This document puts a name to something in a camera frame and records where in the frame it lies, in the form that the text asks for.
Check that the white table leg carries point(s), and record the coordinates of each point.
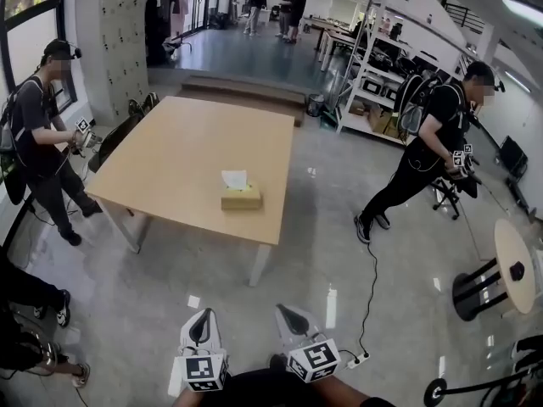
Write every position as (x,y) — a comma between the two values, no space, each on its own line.
(127,227)
(259,265)

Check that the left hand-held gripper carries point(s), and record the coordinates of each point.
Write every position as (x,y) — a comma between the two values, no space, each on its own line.
(199,369)

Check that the brown wooden step platform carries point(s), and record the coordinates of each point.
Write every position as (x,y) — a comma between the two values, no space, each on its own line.
(242,91)

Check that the white metal shelf rack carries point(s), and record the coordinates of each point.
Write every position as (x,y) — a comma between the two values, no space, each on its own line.
(382,83)

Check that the person's black clothing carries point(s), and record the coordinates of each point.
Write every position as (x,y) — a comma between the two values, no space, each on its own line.
(263,390)

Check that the black mesh waste bin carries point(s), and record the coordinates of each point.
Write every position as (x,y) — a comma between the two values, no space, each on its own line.
(315,105)

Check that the brown cardboard tissue box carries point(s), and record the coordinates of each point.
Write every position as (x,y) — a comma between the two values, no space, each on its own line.
(239,199)

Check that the white tissue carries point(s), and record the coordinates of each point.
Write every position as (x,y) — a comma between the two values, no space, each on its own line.
(233,178)

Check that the black round-base stand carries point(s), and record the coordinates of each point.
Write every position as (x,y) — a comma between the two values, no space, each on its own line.
(437,390)

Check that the long ceiling lamp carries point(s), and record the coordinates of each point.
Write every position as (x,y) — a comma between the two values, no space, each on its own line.
(524,9)

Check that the dark brown chair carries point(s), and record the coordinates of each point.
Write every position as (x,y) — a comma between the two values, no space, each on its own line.
(112,142)

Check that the white power strip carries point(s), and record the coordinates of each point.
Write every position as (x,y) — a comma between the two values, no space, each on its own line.
(358,360)

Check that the black-framed window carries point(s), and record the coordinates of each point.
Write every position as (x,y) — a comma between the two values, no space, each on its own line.
(29,28)

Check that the white metal locker cabinet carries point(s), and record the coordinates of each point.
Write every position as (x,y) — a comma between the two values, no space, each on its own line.
(123,49)

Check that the clothes rack with garments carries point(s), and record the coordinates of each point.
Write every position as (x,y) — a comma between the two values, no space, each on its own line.
(163,19)

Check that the brown cardboard boxes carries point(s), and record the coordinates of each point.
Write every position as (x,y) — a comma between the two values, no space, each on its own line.
(382,123)

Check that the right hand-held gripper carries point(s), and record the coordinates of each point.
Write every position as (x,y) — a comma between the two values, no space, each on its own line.
(314,358)

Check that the person's right forearm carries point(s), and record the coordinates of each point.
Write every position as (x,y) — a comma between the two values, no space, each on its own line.
(339,392)

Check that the black office chair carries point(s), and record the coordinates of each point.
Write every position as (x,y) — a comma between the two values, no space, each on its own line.
(451,193)

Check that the round wooden side table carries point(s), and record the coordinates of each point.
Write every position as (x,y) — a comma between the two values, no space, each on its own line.
(515,244)

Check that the person's left forearm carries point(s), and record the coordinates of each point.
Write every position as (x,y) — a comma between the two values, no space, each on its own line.
(184,400)

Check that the white background desks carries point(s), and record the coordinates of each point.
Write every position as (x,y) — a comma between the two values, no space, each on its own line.
(335,40)

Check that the black monitor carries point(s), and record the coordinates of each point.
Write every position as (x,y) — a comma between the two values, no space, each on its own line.
(512,155)

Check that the small black object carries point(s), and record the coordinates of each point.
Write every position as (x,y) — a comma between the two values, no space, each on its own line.
(516,271)

